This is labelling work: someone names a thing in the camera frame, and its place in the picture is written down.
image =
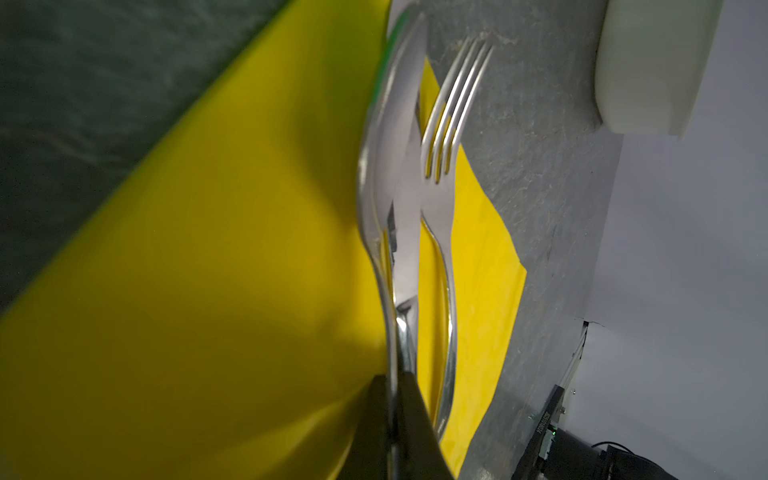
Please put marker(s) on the yellow paper napkin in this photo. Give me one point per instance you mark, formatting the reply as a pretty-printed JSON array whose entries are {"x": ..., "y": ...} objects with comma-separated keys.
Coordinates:
[{"x": 217, "y": 317}]

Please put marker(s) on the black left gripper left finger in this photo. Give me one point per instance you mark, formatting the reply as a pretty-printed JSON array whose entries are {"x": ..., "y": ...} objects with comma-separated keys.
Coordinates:
[{"x": 368, "y": 456}]

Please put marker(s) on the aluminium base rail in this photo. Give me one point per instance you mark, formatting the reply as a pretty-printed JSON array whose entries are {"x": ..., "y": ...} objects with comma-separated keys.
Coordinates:
[{"x": 555, "y": 453}]

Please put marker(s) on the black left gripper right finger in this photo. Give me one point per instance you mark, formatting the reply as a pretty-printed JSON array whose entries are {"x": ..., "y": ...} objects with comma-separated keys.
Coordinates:
[{"x": 419, "y": 454}]

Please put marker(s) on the silver spoon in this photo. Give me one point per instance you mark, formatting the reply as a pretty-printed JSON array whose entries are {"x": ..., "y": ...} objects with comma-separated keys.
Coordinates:
[{"x": 387, "y": 201}]

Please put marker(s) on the white plastic tray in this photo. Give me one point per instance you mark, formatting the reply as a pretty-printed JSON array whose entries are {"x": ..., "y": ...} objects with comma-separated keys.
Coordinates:
[{"x": 650, "y": 64}]

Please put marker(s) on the silver fork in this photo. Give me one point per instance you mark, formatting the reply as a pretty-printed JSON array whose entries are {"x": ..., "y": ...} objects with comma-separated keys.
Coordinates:
[{"x": 441, "y": 138}]

